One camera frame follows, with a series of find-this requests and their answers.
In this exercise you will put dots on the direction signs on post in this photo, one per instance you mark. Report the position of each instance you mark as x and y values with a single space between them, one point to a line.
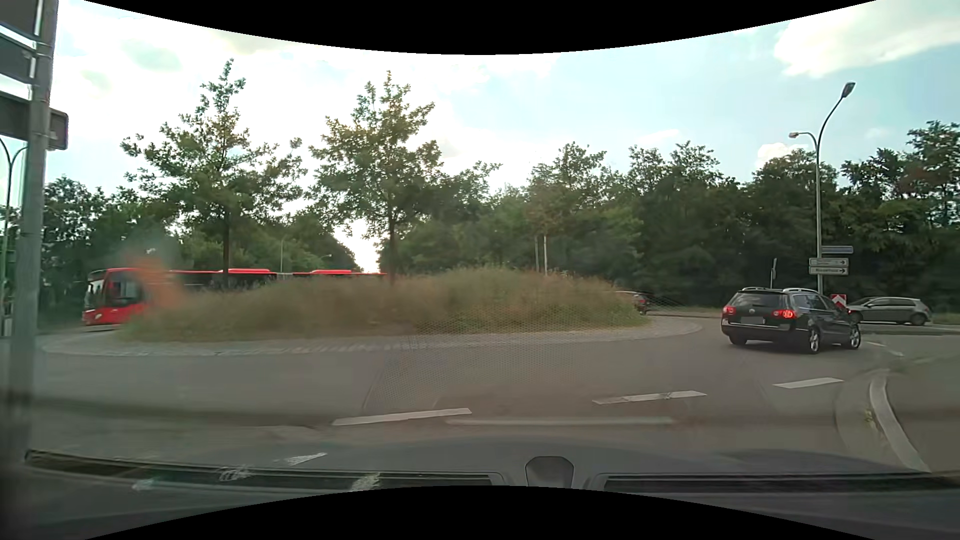
829 265

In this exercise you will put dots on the grey pole with signs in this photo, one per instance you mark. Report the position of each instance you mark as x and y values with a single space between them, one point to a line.
30 225

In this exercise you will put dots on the wood of trees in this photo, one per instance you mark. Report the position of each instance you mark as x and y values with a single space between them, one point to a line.
675 225

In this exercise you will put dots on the dark car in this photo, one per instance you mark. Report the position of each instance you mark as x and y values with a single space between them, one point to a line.
640 301

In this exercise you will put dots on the cobbled roundabout apron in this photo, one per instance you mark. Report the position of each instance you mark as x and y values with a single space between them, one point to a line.
360 345

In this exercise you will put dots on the small road sign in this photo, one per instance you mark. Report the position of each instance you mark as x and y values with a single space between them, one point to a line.
773 270

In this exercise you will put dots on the car's own bonnet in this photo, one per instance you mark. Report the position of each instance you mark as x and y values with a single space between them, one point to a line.
480 469

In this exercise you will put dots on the road markings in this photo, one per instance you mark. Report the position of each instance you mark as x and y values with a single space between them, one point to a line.
401 416

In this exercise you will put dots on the pale posts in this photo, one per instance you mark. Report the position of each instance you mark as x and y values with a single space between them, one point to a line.
544 253

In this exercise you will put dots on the grey asphalt road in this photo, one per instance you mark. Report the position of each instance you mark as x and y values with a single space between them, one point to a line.
525 371

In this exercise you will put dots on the red articulated bus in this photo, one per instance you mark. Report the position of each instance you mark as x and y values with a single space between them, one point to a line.
120 296

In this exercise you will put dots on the silver car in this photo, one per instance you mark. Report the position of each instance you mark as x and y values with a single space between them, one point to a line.
896 310

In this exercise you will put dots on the tall tree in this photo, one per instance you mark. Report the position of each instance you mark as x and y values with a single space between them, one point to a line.
390 172
225 187

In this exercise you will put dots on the black estate car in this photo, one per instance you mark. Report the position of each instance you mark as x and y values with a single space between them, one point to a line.
780 319

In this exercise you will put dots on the red and white chevron sign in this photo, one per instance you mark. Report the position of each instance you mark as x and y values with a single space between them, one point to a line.
838 300

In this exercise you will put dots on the kerbed traffic island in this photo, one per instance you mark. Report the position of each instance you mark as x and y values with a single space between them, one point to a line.
859 412

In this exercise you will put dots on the grassy roundabout island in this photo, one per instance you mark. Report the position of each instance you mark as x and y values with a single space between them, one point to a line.
420 304

